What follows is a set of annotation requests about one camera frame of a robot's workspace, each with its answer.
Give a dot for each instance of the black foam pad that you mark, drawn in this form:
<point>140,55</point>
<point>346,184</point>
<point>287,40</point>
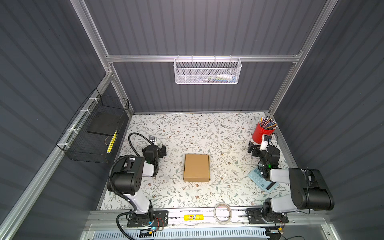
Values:
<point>104,124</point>

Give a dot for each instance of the red metal pencil cup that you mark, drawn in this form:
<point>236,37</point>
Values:
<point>259,132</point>

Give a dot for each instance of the bundle of coloured pencils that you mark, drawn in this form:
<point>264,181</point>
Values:
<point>267,123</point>

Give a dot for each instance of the black wire mesh basket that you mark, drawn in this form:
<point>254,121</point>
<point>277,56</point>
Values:
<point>79,145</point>

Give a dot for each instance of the white wire mesh basket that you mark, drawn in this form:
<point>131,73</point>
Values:
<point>188,71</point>

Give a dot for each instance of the clear tape roll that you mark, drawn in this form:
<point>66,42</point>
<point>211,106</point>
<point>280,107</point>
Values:
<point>222,213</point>

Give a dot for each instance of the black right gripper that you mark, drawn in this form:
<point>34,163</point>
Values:
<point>257,149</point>

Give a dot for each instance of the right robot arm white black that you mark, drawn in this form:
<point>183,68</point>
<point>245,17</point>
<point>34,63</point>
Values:
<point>308,189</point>

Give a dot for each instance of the teal calculator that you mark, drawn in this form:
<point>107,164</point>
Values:
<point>256,176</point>

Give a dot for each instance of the brown cardboard box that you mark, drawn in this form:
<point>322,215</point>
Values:
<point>197,168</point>

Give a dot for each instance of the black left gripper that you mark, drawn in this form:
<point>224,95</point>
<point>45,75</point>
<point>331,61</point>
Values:
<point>160,151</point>

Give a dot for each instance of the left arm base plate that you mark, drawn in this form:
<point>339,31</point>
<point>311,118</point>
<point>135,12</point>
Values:
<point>151,219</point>

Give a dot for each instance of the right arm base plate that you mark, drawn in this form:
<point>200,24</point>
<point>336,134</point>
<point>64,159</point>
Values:
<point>260,216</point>

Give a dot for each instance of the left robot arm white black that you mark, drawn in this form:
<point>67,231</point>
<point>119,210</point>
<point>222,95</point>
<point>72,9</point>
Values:
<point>125,176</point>

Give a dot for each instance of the yellow striped tool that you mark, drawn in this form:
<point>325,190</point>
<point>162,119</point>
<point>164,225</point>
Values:
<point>112,142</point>

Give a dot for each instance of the yellow spirit level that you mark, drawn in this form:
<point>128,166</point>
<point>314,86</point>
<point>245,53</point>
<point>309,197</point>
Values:
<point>193,217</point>

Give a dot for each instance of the markers in white basket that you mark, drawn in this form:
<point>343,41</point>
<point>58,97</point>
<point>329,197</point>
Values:
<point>225,78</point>

